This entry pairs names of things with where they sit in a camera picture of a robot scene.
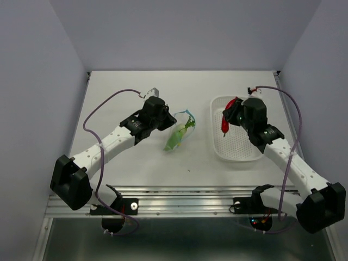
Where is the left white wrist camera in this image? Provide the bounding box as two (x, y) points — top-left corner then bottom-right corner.
(139, 88), (159, 100)

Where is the white perforated plastic basket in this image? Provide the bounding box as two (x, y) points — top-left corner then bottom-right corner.
(210, 96), (262, 162)

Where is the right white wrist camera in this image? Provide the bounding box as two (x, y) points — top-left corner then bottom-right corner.
(247, 87), (263, 100)

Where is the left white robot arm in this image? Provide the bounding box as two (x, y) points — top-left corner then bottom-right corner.
(50, 96), (177, 214)

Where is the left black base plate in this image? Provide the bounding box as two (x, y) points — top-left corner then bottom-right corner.
(89, 198), (139, 216)

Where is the clear zip top bag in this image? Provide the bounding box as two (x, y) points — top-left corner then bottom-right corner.
(163, 109), (196, 152)

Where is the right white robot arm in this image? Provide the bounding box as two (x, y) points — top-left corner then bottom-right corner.
(223, 98), (346, 234)

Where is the white toy radish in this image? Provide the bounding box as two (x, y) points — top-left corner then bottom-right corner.
(176, 115), (196, 137)

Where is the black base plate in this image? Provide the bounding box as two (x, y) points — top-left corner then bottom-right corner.
(89, 198), (139, 216)
(229, 197), (257, 215)

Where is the green toy pepper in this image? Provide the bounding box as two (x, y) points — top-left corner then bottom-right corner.
(164, 130), (182, 151)

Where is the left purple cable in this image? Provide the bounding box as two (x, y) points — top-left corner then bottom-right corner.
(82, 89), (139, 237)

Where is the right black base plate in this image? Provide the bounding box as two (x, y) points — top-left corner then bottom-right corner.
(229, 197), (257, 215)

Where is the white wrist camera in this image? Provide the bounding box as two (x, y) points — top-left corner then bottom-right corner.
(247, 87), (263, 100)
(139, 88), (159, 100)

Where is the aluminium frame rail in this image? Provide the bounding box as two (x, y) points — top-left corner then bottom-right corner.
(44, 185), (305, 219)

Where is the red toy chili pepper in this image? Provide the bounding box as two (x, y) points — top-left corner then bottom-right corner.
(221, 97), (238, 137)

